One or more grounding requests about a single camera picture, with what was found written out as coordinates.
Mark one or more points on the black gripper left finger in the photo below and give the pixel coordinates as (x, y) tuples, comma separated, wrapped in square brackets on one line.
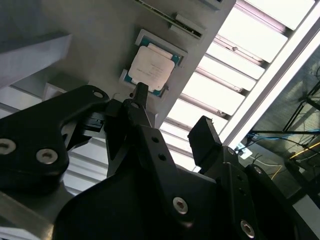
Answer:
[(37, 125)]

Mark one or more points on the silver topped CPU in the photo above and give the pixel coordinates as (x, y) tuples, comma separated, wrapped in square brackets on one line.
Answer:
[(152, 66)]

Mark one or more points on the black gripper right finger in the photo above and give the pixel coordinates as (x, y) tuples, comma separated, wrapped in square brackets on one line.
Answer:
[(205, 142)]

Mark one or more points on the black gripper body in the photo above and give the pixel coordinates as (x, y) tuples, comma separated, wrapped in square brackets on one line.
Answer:
[(112, 212)]

